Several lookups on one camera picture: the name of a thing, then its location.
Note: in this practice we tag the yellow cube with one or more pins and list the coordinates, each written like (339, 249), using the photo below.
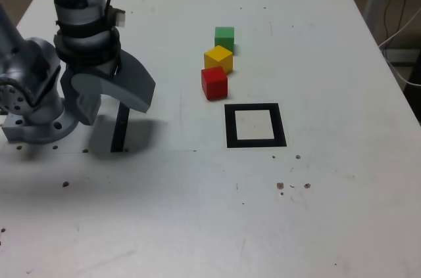
(218, 58)

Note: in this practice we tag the small grey wrist camera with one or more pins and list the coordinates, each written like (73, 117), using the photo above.
(119, 16)

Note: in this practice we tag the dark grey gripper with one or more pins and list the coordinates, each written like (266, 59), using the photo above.
(98, 70)

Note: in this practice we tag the red cube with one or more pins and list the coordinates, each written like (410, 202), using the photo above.
(215, 85)

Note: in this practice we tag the black tape strip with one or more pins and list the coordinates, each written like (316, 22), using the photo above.
(120, 133)

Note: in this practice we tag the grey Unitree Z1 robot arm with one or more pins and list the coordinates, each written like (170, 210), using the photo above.
(19, 61)

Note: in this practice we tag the black tape square outline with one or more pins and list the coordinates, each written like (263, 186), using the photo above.
(230, 127)

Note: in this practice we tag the green cube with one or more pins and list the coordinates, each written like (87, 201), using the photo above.
(224, 38)

